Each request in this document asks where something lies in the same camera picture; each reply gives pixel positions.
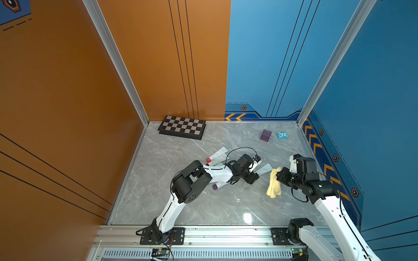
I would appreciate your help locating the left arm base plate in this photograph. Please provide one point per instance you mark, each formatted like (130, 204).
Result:
(174, 237)

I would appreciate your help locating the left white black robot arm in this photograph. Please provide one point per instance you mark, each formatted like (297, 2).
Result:
(190, 182)

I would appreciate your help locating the aluminium front rail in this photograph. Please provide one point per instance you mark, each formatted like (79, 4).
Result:
(211, 236)

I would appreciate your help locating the black white chessboard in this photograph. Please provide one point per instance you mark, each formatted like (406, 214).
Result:
(182, 127)

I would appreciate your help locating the yellow microfibre cloth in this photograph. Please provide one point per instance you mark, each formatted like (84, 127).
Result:
(274, 188)

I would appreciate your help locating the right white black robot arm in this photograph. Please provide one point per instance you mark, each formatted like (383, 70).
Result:
(351, 245)

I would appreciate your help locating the green circuit board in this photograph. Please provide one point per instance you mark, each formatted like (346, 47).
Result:
(160, 253)
(300, 254)

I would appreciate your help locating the purple cap toothpaste tube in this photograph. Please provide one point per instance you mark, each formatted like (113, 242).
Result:
(219, 186)

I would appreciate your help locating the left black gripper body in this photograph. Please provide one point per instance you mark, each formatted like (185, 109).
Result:
(243, 174)

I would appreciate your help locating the left green circuit board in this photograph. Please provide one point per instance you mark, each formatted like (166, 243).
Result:
(160, 253)

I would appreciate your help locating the right green circuit board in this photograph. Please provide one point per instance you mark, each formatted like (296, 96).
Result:
(300, 254)

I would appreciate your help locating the pink cap toothpaste tube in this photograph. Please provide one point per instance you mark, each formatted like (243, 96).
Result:
(217, 154)

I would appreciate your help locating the black cap toothpaste tube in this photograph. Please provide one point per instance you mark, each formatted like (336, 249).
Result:
(220, 160)

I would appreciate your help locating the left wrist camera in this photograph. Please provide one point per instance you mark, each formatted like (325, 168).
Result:
(256, 163)

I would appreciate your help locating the dark blue cap tube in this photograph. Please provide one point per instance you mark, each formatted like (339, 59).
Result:
(266, 169)

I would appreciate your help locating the purple cube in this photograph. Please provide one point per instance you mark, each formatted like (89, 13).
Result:
(265, 135)

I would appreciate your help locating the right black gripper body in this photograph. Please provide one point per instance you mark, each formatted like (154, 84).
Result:
(290, 179)

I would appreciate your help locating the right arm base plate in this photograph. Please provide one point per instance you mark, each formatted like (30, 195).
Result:
(283, 236)

